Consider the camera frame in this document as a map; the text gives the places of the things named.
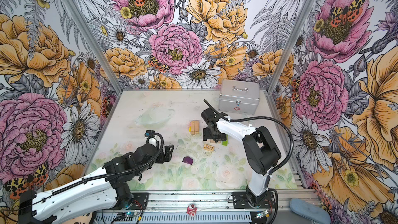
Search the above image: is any small red pink toy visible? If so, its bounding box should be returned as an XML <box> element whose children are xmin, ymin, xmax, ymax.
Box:
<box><xmin>187</xmin><ymin>204</ymin><xmax>198</xmax><ymax>217</ymax></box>

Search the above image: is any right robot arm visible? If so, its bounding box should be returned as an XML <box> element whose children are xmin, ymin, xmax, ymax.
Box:
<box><xmin>201</xmin><ymin>108</ymin><xmax>282</xmax><ymax>207</ymax></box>

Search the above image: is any purple wood block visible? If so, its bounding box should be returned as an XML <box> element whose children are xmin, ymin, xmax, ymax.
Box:
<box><xmin>182</xmin><ymin>156</ymin><xmax>194</xmax><ymax>165</ymax></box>

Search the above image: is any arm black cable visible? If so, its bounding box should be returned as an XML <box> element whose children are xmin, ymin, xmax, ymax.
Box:
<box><xmin>18</xmin><ymin>131</ymin><xmax>165</xmax><ymax>212</ymax></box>
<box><xmin>203</xmin><ymin>99</ymin><xmax>294</xmax><ymax>175</ymax></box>

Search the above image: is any plain wood block numbered 31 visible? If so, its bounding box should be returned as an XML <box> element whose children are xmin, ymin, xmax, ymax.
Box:
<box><xmin>190</xmin><ymin>120</ymin><xmax>196</xmax><ymax>135</ymax></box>

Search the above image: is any aluminium mounting rail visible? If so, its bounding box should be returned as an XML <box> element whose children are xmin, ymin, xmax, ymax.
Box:
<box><xmin>93</xmin><ymin>189</ymin><xmax>321</xmax><ymax>224</ymax></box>

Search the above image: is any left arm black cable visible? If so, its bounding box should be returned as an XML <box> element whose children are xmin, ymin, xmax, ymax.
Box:
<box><xmin>18</xmin><ymin>131</ymin><xmax>165</xmax><ymax>212</ymax></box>

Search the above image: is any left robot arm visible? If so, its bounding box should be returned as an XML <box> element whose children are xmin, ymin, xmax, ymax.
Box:
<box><xmin>17</xmin><ymin>131</ymin><xmax>174</xmax><ymax>224</ymax></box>

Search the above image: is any silver metal case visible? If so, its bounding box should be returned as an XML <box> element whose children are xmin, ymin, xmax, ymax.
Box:
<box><xmin>218</xmin><ymin>79</ymin><xmax>260</xmax><ymax>115</ymax></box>

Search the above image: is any plain wood block numbered 11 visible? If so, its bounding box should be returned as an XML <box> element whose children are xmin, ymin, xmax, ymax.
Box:
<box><xmin>193</xmin><ymin>120</ymin><xmax>200</xmax><ymax>135</ymax></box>

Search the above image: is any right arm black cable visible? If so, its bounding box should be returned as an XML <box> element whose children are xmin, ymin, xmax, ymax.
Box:
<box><xmin>203</xmin><ymin>99</ymin><xmax>294</xmax><ymax>175</ymax></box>

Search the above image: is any plush doll toy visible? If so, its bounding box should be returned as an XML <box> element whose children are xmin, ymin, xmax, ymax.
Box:
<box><xmin>64</xmin><ymin>213</ymin><xmax>95</xmax><ymax>224</ymax></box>

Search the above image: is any cartoon printed wood block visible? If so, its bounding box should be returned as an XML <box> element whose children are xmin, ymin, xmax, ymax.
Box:
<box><xmin>203</xmin><ymin>144</ymin><xmax>215</xmax><ymax>152</ymax></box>

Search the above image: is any blue grey pad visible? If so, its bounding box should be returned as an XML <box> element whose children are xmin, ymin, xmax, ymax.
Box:
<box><xmin>290</xmin><ymin>198</ymin><xmax>331</xmax><ymax>224</ymax></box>

